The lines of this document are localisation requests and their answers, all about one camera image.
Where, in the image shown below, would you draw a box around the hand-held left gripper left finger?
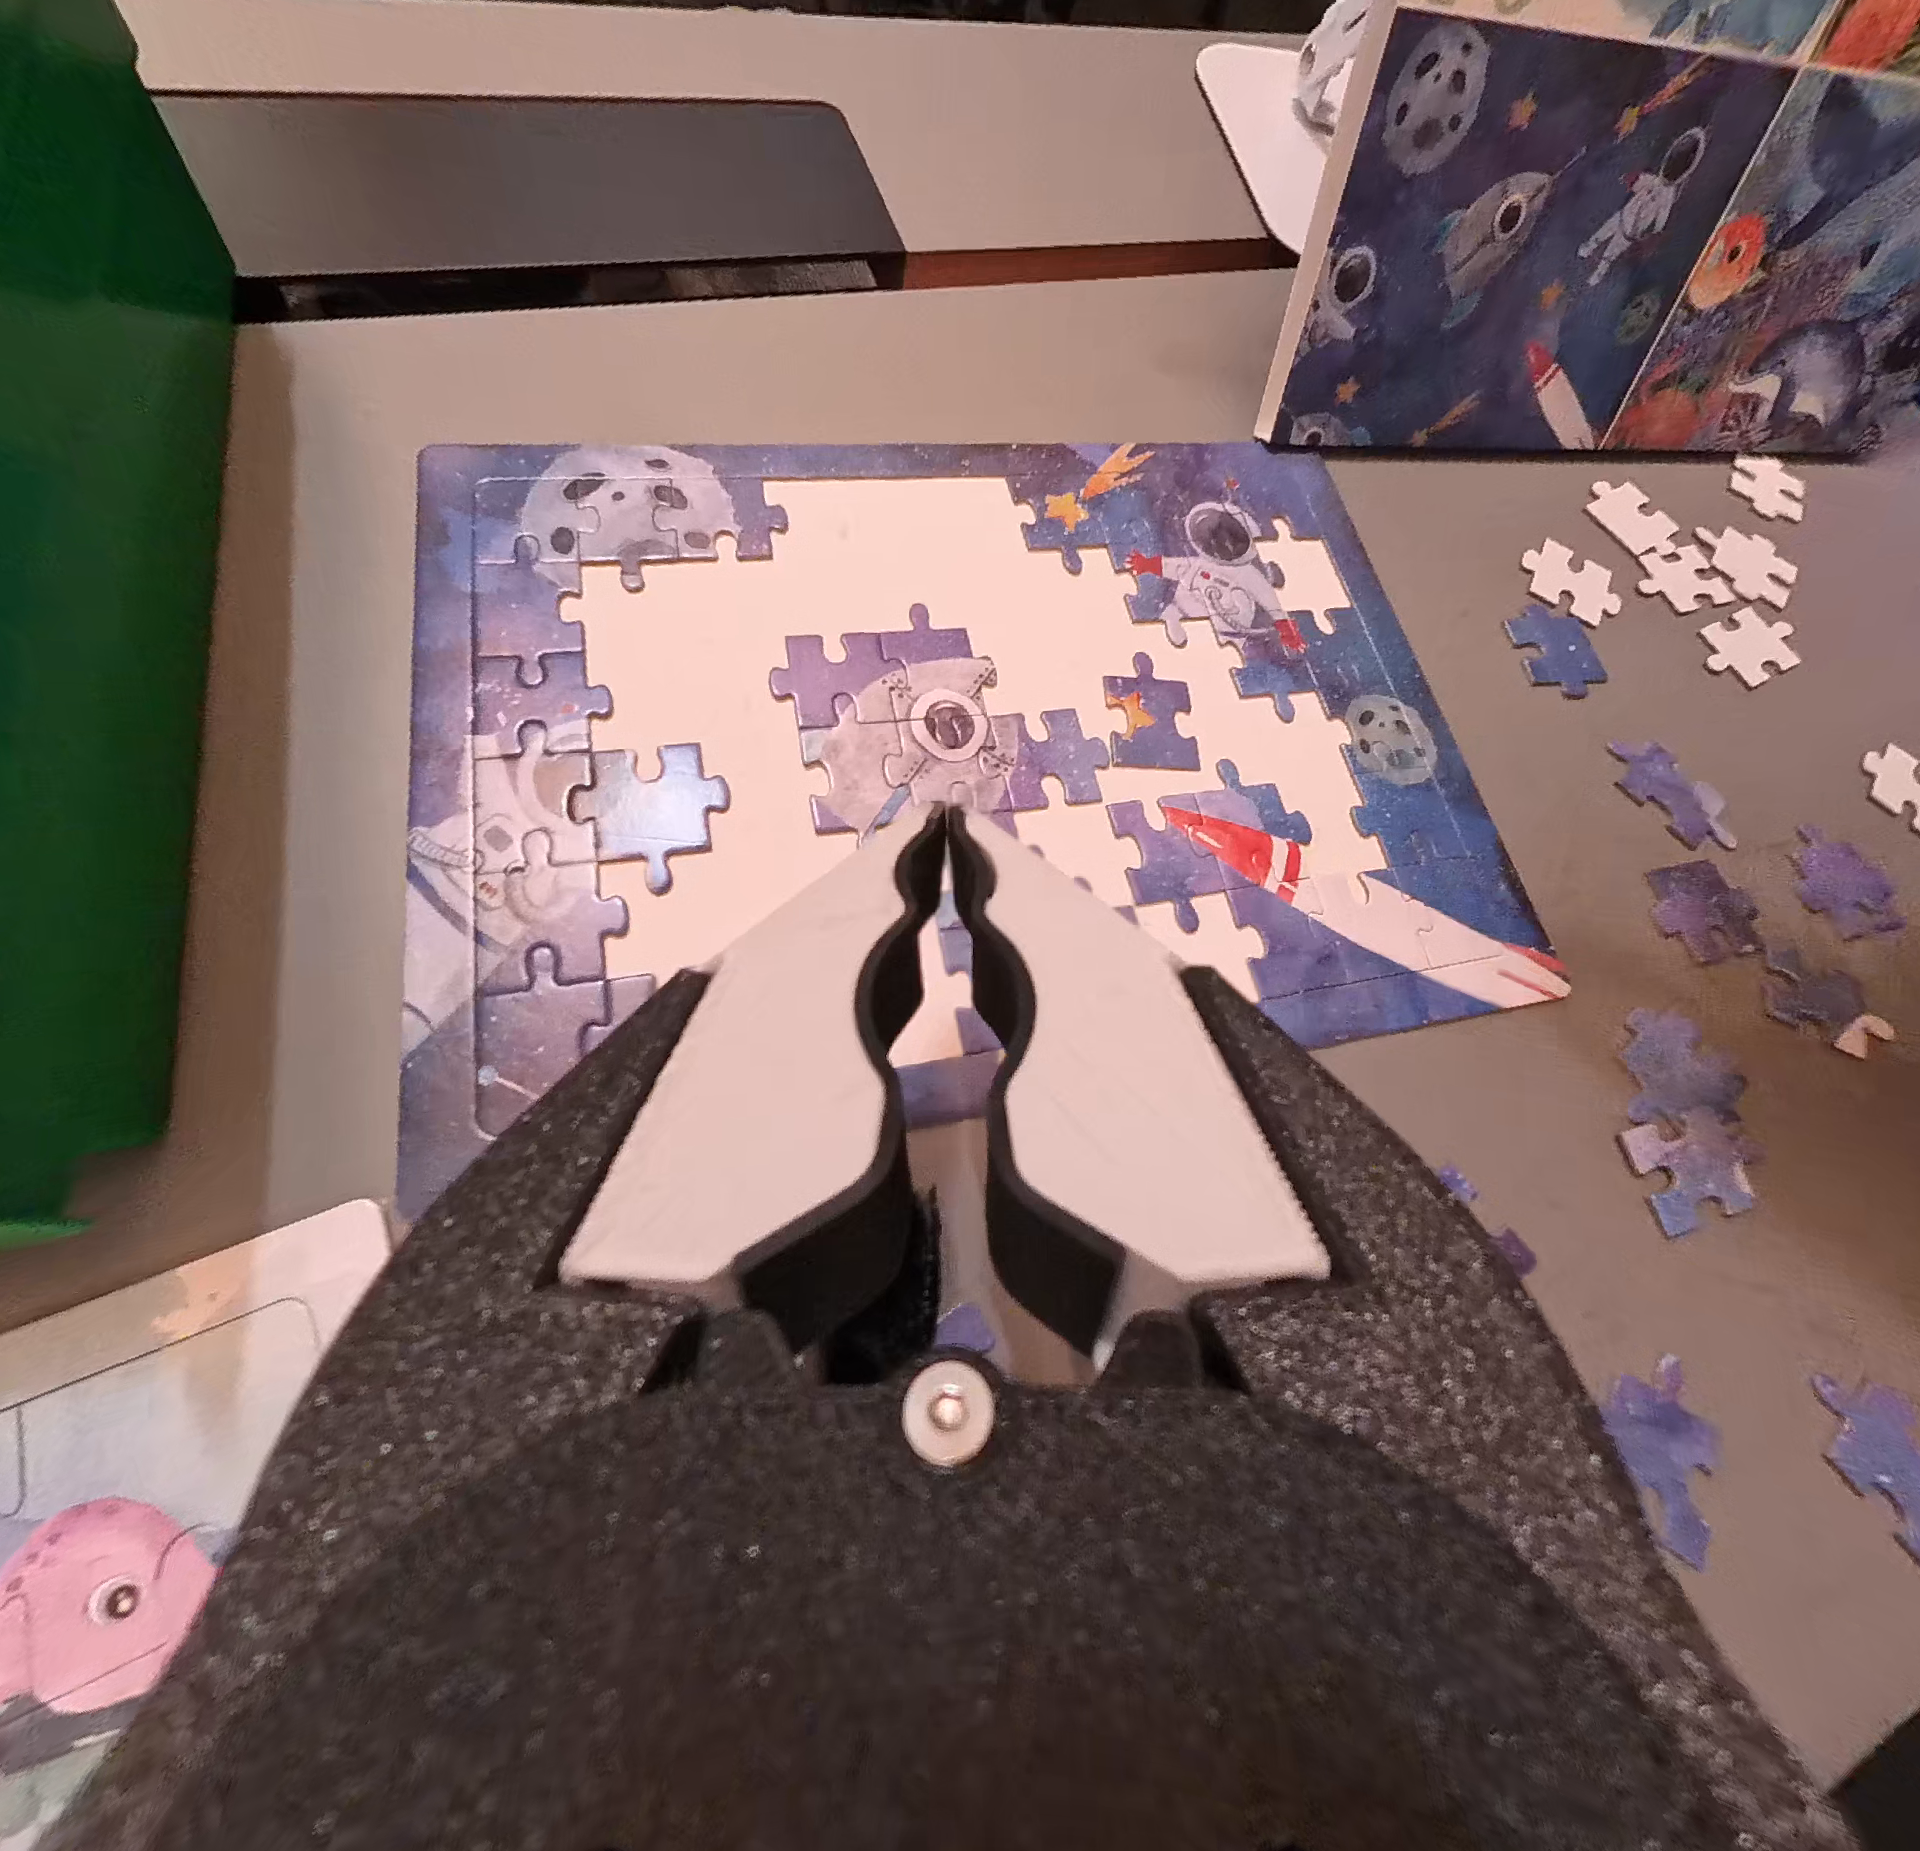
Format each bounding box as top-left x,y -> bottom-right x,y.
558,804 -> 951,1364

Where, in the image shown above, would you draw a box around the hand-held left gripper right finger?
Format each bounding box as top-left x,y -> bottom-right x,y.
955,804 -> 1333,1364

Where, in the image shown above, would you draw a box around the assembled space puzzle pieces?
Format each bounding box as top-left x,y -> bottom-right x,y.
471,448 -> 1548,1132

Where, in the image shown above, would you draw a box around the space jigsaw puzzle tray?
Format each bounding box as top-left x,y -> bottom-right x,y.
391,438 -> 1577,1230

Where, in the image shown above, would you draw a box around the blue puzzle pieces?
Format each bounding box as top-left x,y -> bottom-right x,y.
1434,597 -> 1920,1576

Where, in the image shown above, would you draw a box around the grey desk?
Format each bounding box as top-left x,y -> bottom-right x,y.
0,270 -> 1920,1807

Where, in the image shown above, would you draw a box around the scattered white puzzle pieces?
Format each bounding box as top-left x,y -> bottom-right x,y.
1518,454 -> 1920,833

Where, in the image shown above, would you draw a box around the pink octopus puzzle board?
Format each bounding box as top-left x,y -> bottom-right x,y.
0,1200 -> 394,1851

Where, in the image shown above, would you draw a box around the green storage box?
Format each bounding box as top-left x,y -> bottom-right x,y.
0,0 -> 239,1255

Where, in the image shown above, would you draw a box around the illustrated puzzle box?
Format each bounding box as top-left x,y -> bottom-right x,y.
1256,0 -> 1920,458

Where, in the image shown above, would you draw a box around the dark grey panel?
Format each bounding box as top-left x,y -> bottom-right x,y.
150,98 -> 912,283

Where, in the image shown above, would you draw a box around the white table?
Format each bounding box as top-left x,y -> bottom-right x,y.
108,0 -> 1310,252

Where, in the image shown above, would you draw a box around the white flat board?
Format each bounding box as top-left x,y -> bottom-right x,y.
1196,44 -> 1351,255

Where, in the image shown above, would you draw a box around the white spotted figurine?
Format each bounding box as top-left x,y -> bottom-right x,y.
1294,0 -> 1377,140

